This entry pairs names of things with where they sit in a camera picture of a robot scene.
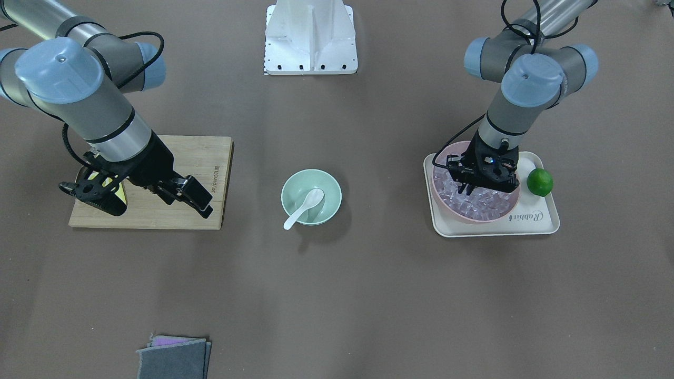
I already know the yellow plastic knife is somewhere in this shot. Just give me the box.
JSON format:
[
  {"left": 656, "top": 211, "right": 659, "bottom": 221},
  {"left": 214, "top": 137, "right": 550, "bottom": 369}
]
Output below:
[{"left": 77, "top": 167, "right": 128, "bottom": 205}]

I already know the pink bowl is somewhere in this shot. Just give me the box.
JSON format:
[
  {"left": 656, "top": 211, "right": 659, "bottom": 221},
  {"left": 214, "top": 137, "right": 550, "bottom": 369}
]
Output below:
[{"left": 432, "top": 140, "right": 522, "bottom": 225}]

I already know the bamboo cutting board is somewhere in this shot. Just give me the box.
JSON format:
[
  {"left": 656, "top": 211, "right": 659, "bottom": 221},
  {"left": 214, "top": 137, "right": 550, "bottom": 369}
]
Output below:
[{"left": 69, "top": 136, "right": 233, "bottom": 230}]

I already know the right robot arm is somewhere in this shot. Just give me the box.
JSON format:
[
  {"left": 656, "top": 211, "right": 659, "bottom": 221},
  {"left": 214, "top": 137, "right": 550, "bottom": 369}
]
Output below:
[{"left": 2, "top": 1, "right": 213, "bottom": 218}]

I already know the grey folded cloth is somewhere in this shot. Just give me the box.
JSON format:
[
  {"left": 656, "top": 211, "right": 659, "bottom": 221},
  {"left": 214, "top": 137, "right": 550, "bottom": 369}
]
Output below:
[{"left": 136, "top": 334, "right": 212, "bottom": 378}]

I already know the mint green bowl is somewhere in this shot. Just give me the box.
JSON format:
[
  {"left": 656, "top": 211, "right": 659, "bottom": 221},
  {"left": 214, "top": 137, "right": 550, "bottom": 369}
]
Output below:
[{"left": 280, "top": 169, "right": 342, "bottom": 230}]

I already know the pile of ice cubes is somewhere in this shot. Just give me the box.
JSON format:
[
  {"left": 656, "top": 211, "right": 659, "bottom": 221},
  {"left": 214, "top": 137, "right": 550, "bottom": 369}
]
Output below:
[{"left": 434, "top": 169, "right": 517, "bottom": 218}]

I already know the green lime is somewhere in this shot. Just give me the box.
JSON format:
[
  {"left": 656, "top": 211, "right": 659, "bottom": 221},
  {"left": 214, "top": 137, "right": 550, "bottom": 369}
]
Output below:
[{"left": 527, "top": 168, "right": 554, "bottom": 197}]

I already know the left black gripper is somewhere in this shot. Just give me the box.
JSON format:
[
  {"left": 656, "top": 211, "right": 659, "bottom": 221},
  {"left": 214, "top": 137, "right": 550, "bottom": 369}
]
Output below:
[{"left": 448, "top": 134, "right": 520, "bottom": 196}]

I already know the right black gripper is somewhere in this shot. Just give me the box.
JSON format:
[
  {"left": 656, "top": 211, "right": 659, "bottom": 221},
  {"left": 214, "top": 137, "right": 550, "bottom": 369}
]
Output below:
[{"left": 58, "top": 133, "right": 213, "bottom": 219}]

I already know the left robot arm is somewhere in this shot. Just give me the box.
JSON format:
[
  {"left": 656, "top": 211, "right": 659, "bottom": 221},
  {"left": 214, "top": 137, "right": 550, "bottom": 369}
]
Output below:
[{"left": 442, "top": 1, "right": 599, "bottom": 196}]

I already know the cream plastic tray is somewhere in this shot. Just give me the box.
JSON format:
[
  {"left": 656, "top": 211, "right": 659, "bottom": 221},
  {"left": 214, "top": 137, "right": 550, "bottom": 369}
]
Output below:
[{"left": 423, "top": 154, "right": 560, "bottom": 238}]

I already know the white ceramic spoon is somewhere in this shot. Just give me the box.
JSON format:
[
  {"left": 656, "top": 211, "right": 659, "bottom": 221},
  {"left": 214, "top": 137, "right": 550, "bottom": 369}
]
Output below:
[{"left": 283, "top": 188, "right": 324, "bottom": 230}]

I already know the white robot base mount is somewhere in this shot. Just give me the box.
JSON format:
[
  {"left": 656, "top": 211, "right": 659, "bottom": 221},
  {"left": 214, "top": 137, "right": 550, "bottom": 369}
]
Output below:
[{"left": 263, "top": 1, "right": 359, "bottom": 75}]

